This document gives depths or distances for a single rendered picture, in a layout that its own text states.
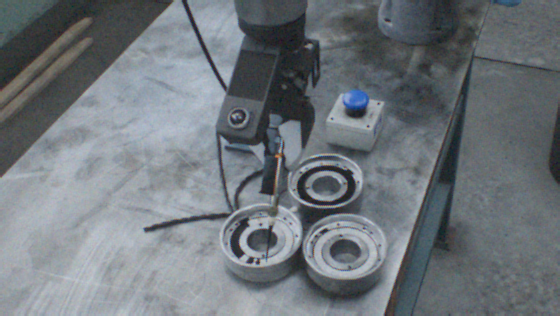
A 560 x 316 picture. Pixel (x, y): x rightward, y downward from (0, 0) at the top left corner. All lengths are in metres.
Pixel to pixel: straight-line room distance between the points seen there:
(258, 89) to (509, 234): 1.42
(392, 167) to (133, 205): 0.37
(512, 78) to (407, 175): 1.62
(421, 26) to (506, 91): 1.30
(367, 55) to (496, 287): 0.88
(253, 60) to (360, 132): 0.34
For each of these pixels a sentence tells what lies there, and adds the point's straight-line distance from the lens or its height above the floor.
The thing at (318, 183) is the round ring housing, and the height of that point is 0.82.
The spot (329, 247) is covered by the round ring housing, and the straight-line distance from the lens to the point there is 0.88.
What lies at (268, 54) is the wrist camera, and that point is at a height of 1.10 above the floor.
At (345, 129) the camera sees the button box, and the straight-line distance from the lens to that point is 1.03.
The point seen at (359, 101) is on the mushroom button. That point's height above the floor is 0.87.
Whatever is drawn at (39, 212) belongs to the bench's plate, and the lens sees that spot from 1.05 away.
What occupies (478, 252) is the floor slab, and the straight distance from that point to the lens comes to 1.98.
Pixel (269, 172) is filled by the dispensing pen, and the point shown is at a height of 0.94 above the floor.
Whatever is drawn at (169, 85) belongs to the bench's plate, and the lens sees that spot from 1.21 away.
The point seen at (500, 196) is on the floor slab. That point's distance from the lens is 2.14.
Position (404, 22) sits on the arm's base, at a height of 0.84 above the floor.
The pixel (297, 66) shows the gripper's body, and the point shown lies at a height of 1.07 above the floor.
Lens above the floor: 1.51
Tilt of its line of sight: 42 degrees down
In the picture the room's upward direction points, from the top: 2 degrees counter-clockwise
